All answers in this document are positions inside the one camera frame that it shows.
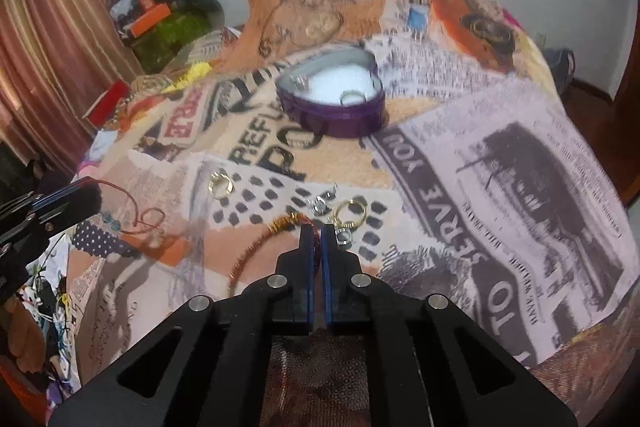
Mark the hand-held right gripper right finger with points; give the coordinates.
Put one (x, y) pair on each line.
(326, 257)

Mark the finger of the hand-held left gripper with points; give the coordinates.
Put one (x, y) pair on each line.
(70, 204)

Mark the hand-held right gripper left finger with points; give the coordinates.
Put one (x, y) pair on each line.
(306, 257)

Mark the purple heart-shaped jewelry box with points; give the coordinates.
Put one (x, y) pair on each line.
(345, 119)

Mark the pile of colourful clutter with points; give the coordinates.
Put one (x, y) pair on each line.
(45, 317)

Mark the red box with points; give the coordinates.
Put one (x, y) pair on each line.
(107, 99)

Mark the printed blanket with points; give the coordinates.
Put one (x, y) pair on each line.
(450, 157)

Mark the striped pink curtain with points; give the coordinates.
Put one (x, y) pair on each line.
(50, 32)

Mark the yellow cloth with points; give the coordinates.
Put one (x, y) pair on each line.
(194, 72)

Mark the green bag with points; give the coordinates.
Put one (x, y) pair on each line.
(170, 38)

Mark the orange box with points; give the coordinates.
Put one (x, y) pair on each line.
(147, 18)

